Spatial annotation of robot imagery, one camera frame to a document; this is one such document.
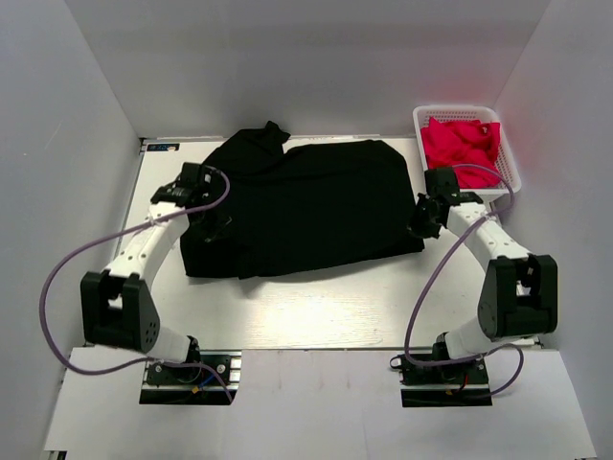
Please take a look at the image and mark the black t shirt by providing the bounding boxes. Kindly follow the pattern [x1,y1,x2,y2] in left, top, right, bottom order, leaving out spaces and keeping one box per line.
[180,122,424,279]

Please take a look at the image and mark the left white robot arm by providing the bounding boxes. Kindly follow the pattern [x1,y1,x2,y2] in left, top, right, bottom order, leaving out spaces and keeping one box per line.
[80,180,230,382]

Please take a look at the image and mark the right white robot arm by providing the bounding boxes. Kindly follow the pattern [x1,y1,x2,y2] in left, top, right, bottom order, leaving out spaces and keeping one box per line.
[406,166,559,382]

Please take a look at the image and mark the red t shirt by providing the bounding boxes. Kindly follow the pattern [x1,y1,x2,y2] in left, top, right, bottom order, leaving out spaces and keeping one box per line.
[420,117,501,189]

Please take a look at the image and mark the blue label sticker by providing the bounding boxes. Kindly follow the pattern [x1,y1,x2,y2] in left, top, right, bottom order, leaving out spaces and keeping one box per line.
[146,143,180,152]

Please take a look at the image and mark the white plastic basket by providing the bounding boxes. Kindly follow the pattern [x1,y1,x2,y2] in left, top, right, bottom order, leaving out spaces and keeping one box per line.
[413,104,521,201]

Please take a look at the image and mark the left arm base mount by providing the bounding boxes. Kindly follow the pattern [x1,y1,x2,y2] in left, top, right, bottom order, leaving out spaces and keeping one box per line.
[139,351,241,406]

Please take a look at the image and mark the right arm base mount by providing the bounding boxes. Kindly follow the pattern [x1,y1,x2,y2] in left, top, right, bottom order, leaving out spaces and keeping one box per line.
[390,355,492,408]

